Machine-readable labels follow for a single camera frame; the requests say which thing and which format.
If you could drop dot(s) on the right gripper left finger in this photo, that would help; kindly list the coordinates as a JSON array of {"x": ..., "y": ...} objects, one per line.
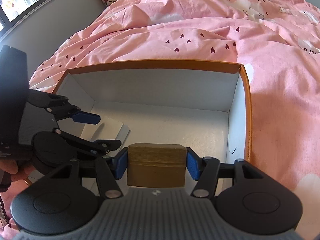
[{"x": 108, "y": 171}]

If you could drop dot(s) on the white box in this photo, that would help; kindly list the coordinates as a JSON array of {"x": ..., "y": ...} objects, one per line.
[{"x": 107, "y": 128}]

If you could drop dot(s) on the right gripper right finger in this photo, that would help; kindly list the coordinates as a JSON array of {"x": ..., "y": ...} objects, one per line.
[{"x": 205, "y": 171}]

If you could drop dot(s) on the person's left hand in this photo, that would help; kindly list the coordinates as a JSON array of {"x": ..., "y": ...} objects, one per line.
[{"x": 16, "y": 170}]

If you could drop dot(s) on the small gold gift box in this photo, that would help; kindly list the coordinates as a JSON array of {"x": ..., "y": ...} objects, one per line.
[{"x": 156, "y": 165}]

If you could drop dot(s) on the orange cardboard storage box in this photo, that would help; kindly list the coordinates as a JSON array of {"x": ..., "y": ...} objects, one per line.
[{"x": 203, "y": 105}]

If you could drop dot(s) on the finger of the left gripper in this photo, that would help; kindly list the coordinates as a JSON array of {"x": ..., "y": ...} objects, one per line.
[
  {"x": 84, "y": 147},
  {"x": 83, "y": 116}
]

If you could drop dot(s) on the pink patterned duvet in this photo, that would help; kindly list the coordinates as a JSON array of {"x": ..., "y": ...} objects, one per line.
[{"x": 277, "y": 41}]

